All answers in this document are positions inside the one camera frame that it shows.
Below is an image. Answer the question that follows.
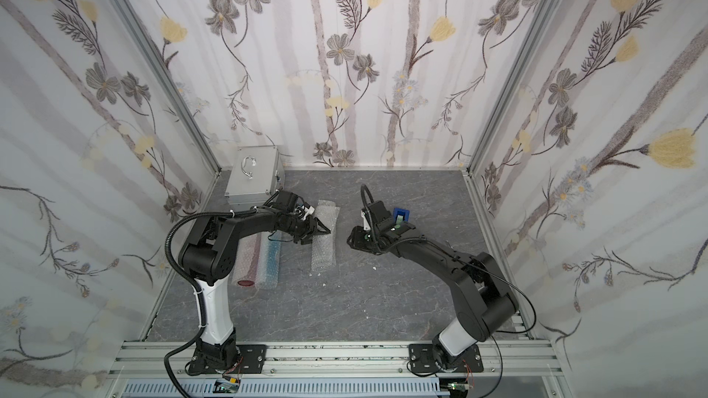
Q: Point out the silver metal first-aid case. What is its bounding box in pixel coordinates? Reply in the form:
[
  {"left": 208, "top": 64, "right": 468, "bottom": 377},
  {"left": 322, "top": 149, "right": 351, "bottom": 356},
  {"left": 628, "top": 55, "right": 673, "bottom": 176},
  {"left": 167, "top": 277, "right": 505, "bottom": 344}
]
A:
[{"left": 225, "top": 146, "right": 285, "bottom": 210}]

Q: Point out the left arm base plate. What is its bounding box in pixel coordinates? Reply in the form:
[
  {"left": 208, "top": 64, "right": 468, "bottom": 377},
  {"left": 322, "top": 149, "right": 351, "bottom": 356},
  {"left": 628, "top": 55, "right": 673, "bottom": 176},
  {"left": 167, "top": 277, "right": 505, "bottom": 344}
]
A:
[{"left": 185, "top": 343, "right": 267, "bottom": 376}]

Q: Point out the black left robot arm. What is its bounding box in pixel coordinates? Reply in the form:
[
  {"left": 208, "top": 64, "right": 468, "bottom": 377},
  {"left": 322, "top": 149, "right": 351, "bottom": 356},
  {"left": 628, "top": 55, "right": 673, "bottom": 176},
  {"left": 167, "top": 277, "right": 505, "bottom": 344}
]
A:
[{"left": 163, "top": 191, "right": 332, "bottom": 352}]

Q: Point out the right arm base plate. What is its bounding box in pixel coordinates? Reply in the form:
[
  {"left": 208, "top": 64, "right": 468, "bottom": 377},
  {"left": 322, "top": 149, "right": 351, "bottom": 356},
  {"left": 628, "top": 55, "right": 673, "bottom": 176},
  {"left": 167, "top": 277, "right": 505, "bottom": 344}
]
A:
[{"left": 407, "top": 343, "right": 484, "bottom": 376}]

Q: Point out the blue tape dispenser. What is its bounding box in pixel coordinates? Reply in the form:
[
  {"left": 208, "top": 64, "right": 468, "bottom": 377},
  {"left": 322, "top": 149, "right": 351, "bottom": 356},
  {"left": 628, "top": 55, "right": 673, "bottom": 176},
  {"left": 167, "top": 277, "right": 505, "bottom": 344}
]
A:
[{"left": 393, "top": 207, "right": 410, "bottom": 224}]

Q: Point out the white slotted cable duct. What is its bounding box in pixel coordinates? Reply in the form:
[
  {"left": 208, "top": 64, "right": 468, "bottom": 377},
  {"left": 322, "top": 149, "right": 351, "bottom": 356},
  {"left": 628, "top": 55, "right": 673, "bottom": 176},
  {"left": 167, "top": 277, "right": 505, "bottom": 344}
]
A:
[{"left": 121, "top": 378, "right": 452, "bottom": 398}]

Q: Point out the bubble wrap sheet stack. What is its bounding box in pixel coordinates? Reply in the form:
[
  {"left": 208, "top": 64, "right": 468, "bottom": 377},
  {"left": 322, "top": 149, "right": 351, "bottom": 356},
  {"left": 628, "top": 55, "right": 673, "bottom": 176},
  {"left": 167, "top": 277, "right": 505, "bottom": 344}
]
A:
[{"left": 311, "top": 200, "right": 340, "bottom": 272}]

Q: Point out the aluminium frame rail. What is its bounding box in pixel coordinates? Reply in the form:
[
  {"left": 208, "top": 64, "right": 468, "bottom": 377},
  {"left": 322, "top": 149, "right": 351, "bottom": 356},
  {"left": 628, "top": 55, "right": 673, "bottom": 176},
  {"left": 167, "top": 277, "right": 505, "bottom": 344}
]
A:
[{"left": 110, "top": 341, "right": 565, "bottom": 380}]

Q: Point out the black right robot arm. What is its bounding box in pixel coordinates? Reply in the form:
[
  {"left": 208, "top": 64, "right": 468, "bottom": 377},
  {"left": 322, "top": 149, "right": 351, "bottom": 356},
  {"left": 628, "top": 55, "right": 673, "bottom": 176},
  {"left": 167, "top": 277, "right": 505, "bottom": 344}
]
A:
[{"left": 347, "top": 224, "right": 519, "bottom": 362}]

